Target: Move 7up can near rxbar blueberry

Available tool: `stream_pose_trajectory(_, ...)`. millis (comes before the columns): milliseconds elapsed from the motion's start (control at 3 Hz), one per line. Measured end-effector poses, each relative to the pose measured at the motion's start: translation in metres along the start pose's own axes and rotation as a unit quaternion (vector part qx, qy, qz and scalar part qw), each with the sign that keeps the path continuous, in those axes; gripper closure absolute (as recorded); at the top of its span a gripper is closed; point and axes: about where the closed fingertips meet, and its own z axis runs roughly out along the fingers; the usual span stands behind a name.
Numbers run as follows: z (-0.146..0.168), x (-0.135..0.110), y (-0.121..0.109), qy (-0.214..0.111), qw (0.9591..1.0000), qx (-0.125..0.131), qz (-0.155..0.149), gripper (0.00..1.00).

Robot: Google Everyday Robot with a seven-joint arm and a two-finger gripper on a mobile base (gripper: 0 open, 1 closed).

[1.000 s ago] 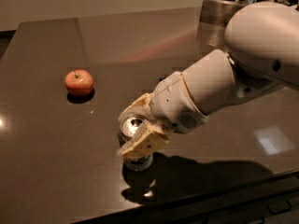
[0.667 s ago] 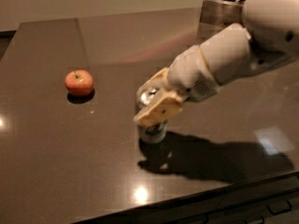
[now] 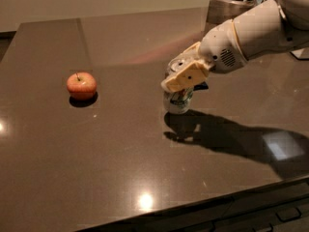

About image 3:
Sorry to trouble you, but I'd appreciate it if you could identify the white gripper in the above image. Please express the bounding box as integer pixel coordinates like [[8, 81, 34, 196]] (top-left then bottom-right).
[[161, 19, 247, 93]]

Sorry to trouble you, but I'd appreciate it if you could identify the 7up soda can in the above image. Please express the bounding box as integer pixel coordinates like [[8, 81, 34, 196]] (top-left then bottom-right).
[[162, 56, 195, 115]]

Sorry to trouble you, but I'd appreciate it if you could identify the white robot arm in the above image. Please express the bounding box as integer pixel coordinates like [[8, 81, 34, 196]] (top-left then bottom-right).
[[161, 0, 309, 93]]

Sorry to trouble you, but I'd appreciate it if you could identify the blue rxbar wrapper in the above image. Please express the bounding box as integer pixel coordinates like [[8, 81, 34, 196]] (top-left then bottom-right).
[[193, 82, 209, 91]]

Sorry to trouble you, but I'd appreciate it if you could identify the steel snack dispenser base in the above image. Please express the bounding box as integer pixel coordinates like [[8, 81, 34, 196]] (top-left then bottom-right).
[[206, 0, 255, 24]]

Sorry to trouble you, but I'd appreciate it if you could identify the red apple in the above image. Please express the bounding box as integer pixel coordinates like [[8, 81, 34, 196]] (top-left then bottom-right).
[[67, 72, 97, 101]]

